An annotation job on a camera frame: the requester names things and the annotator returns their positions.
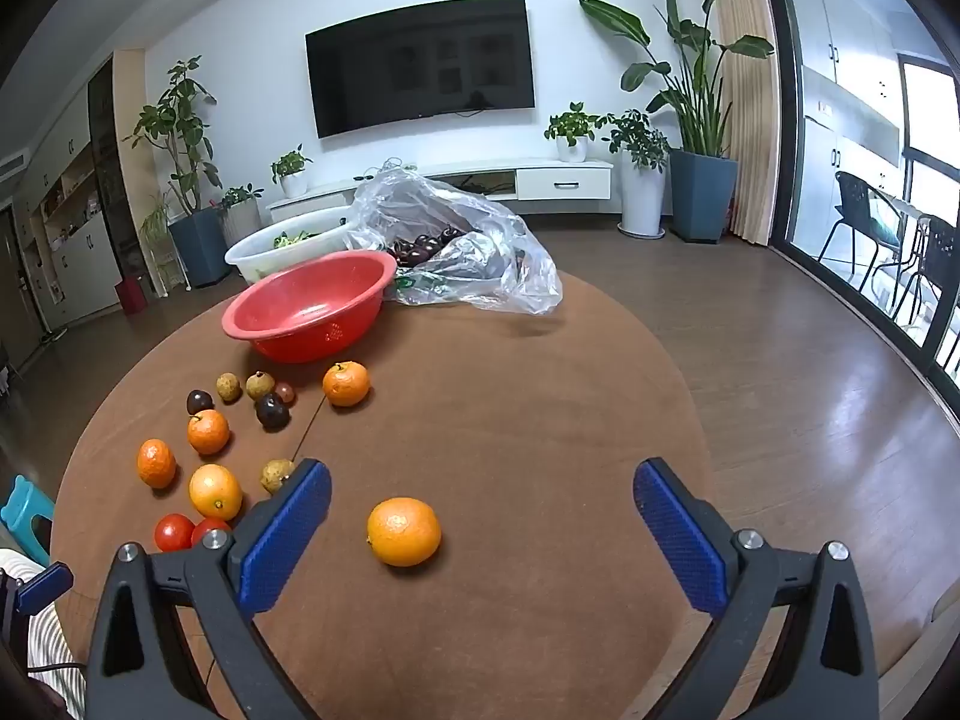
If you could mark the teal plastic stool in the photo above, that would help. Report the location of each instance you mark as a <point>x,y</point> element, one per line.
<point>26,510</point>

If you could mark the black patio chair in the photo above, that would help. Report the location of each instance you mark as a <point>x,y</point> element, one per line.
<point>941,255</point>
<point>851,199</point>

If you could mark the spider plant on white stand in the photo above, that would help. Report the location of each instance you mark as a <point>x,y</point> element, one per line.
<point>154,225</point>

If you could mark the leafy tree in blue pot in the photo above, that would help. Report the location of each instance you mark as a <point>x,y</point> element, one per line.
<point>196,247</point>

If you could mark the black sliding door frame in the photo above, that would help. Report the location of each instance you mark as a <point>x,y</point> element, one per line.
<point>784,127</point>

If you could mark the dark glass display cabinet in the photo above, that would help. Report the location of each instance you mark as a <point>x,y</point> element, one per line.
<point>112,187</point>

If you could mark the small mandarin with stem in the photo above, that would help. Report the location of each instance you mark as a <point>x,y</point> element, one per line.
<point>346,385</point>

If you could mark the beige curtain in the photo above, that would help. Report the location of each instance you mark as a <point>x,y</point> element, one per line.
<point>742,90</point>

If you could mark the white floating tv cabinet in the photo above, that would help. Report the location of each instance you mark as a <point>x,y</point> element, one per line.
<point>562,181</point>

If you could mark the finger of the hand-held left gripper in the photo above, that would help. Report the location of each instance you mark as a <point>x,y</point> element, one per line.
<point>41,589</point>

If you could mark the brown longan fruit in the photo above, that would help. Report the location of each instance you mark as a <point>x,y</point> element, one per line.
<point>274,474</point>
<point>259,385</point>
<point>228,387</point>

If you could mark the plant in grey pot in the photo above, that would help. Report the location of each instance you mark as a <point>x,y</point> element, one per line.
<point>241,219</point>

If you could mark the red tomato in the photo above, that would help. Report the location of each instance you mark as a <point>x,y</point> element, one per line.
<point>174,532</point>
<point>206,531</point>

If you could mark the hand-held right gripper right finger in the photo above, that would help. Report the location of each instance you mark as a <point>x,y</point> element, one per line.
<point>679,547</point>

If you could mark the white balcony cabinet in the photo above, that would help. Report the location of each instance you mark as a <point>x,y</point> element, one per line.
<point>847,30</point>

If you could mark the black wall television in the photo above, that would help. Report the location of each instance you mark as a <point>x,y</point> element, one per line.
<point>420,64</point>

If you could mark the pile of dark plums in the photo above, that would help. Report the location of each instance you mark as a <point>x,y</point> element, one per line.
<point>420,249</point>

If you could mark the green printed plastic bag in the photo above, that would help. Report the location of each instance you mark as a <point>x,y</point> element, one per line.
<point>420,285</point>

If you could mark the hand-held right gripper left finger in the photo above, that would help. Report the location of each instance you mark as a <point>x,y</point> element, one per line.
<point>285,540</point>

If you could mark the white wall storage cabinet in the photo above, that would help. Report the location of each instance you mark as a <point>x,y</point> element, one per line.
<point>75,255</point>

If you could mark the dark purple plum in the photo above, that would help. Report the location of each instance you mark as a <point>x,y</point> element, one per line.
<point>271,412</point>
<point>199,402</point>

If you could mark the large orange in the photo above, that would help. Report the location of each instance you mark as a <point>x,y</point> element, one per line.
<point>403,532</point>

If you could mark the small red plum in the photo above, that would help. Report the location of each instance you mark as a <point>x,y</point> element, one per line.
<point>286,391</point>

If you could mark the tall plant in blue pot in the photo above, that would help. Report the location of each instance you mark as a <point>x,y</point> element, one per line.
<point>701,195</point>

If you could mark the small plant in white pot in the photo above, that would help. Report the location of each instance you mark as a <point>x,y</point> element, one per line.
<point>294,184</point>
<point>571,148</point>

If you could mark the green leafy vegetables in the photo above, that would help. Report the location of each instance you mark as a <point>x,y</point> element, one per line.
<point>292,239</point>

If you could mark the clear plastic bag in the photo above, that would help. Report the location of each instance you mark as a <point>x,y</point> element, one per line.
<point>480,225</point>

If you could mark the white plastic basin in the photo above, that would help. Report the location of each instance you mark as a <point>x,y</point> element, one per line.
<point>255,255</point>

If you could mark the red plastic colander bowl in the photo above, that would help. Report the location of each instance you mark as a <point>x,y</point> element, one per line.
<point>300,337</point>

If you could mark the bushy plant in white pot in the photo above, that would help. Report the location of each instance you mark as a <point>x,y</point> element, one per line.
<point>643,195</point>

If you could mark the red waste bin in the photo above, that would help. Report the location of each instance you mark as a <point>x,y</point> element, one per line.
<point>133,296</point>

